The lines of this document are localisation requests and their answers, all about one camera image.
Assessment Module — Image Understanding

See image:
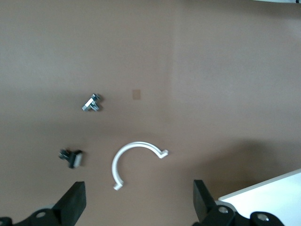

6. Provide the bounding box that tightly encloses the white drawer cabinet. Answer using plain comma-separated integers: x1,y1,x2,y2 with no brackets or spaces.
218,167,301,226

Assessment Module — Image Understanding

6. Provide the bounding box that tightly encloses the small metal blue component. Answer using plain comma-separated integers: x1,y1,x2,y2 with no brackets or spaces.
81,93,103,113

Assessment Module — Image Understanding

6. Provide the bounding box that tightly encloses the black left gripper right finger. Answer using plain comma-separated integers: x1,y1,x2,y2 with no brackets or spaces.
192,179,236,226

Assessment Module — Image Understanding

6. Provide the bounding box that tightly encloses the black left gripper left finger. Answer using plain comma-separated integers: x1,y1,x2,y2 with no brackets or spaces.
14,180,87,226

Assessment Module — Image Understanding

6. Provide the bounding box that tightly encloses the white curved plastic clip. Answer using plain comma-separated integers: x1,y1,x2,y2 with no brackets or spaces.
111,140,169,191

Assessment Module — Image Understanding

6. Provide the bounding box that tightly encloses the small black white switch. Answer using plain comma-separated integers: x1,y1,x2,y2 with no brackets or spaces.
58,148,84,169

